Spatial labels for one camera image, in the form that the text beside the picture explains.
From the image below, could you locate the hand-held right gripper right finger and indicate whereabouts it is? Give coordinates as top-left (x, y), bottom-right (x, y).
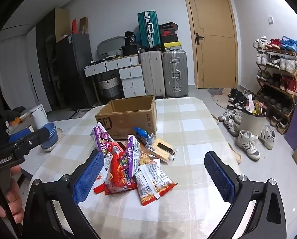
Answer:
top-left (204, 151), bottom-right (284, 239)

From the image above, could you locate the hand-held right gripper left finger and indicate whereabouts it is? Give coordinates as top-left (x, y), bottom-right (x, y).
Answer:
top-left (23, 150), bottom-right (104, 239)

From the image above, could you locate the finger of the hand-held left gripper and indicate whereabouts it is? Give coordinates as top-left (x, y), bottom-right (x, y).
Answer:
top-left (9, 129), bottom-right (31, 143)
top-left (8, 128), bottom-right (50, 155)

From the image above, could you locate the red printed packet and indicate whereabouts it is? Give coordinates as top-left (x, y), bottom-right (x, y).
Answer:
top-left (105, 152), bottom-right (137, 195)

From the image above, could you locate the purple foil packet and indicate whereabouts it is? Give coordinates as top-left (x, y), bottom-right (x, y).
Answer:
top-left (124, 134), bottom-right (141, 177)
top-left (90, 123), bottom-right (115, 156)

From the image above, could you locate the orange cracker packet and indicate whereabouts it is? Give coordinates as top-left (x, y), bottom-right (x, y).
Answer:
top-left (140, 147), bottom-right (161, 166)

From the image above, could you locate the orange red noodle packet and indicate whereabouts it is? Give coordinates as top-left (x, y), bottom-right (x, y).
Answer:
top-left (135, 161), bottom-right (177, 207)

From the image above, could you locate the clear cracker packet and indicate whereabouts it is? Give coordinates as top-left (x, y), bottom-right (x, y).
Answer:
top-left (145, 137), bottom-right (177, 165)

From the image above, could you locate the blue wrapper packet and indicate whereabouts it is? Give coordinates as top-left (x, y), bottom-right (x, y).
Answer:
top-left (133, 127), bottom-right (155, 145)

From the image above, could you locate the brown cardboard box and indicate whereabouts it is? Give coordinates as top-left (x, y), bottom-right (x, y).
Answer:
top-left (95, 95), bottom-right (157, 140)

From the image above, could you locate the person's left hand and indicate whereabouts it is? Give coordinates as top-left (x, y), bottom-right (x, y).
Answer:
top-left (0, 166), bottom-right (24, 224)

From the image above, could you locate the stack of blue bowls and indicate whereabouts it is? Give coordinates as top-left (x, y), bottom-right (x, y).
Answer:
top-left (40, 122), bottom-right (58, 151)

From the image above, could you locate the white cylindrical container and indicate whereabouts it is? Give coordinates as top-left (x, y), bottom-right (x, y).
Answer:
top-left (30, 105), bottom-right (48, 131)

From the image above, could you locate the beige slipper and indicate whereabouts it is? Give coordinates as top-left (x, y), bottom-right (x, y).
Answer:
top-left (227, 142), bottom-right (242, 165)

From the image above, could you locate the scattered sneakers group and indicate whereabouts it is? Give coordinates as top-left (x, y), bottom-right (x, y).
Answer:
top-left (218, 88), bottom-right (277, 161)

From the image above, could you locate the black white striped mat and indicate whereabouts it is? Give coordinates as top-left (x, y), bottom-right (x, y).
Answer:
top-left (69, 108), bottom-right (93, 120)

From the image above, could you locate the white trash bin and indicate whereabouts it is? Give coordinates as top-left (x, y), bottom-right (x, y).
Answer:
top-left (240, 112), bottom-right (267, 136)

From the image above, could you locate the grey door mat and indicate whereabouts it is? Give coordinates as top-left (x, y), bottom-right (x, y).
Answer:
top-left (208, 88), bottom-right (238, 110)

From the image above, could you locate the black cabinet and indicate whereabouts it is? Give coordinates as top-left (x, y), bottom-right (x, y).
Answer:
top-left (55, 33), bottom-right (94, 108)

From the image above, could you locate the dark wardrobe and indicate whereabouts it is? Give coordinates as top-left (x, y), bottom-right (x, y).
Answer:
top-left (35, 7), bottom-right (70, 108)

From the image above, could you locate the woven laundry basket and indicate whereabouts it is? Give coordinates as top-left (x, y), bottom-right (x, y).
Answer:
top-left (99, 76), bottom-right (121, 98)

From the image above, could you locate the purple bag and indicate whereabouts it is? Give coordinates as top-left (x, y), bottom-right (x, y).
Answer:
top-left (284, 92), bottom-right (297, 152)

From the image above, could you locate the white desk with drawers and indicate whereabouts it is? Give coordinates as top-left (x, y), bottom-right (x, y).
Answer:
top-left (84, 55), bottom-right (146, 99)

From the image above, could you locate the silver suitcase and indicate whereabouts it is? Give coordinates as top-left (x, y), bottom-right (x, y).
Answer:
top-left (162, 50), bottom-right (189, 98)

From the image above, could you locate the oval grey mirror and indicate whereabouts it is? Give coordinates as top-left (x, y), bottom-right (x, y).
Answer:
top-left (97, 36), bottom-right (124, 58)

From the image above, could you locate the beige suitcase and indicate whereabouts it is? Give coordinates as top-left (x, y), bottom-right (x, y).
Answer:
top-left (139, 50), bottom-right (166, 99)

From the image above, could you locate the brown paper bag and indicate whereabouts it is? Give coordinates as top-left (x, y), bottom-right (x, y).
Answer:
top-left (79, 17), bottom-right (88, 35)

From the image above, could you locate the wooden shoe rack with shoes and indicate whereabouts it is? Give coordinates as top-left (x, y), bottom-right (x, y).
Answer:
top-left (253, 35), bottom-right (297, 130)

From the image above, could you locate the wooden door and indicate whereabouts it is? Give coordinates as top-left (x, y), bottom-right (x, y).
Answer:
top-left (182, 0), bottom-right (238, 89)

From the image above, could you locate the black bag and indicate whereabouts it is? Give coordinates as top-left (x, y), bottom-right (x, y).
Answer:
top-left (124, 31), bottom-right (138, 47)

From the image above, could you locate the teal suitcase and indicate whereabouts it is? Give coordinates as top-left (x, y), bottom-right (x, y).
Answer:
top-left (138, 11), bottom-right (161, 50)

